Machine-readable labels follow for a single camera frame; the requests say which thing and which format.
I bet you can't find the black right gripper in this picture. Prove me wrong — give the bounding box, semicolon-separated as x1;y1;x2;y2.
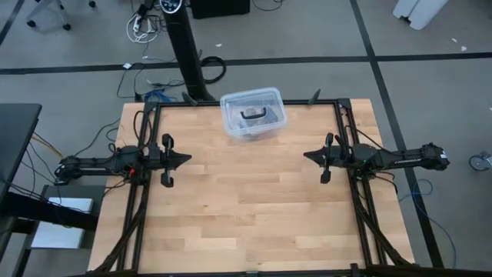
303;132;351;185

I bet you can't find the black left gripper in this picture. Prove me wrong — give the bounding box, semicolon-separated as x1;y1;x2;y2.
148;132;193;189

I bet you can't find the clear plastic storage box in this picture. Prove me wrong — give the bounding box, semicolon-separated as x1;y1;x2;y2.
219;87;288;142

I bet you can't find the grey metal handle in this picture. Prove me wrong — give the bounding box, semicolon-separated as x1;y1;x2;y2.
240;107;268;121

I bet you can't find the black tower fan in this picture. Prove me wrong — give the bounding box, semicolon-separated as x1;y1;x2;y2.
159;0;215;102

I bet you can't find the grey cabinet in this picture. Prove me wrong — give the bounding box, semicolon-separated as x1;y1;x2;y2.
30;184;105;250

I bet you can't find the white power strip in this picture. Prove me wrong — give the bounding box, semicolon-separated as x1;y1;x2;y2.
125;13;161;44

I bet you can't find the black cabinet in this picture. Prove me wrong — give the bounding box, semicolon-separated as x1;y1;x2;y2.
190;0;251;19

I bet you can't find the black desk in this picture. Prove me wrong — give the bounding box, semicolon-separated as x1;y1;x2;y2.
0;102;99;277

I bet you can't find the grey caster wheel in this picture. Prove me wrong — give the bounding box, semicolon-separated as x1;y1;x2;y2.
468;150;492;172

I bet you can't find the grey chair base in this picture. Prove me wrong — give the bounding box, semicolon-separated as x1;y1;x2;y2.
25;0;97;32

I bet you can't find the white plastic object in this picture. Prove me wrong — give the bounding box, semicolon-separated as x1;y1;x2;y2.
391;0;450;31

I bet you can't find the dark right wrist cable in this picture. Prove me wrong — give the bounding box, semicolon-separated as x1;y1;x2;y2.
334;125;385;152

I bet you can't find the dark wrist cable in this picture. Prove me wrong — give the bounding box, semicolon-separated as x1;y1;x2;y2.
334;125;385;152
132;110;155;149

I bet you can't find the black aluminium table frame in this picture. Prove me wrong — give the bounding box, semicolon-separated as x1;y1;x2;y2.
91;98;416;277

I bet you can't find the dark left wrist cable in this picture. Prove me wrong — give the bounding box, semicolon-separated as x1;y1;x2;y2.
132;110;155;149

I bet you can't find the blue cable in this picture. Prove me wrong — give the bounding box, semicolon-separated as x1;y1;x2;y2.
398;179;458;270
142;88;173;103

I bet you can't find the black coiled cable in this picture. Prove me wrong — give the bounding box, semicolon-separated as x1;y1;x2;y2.
199;55;228;85

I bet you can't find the yellow cable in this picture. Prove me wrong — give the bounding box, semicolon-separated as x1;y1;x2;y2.
30;134;65;159

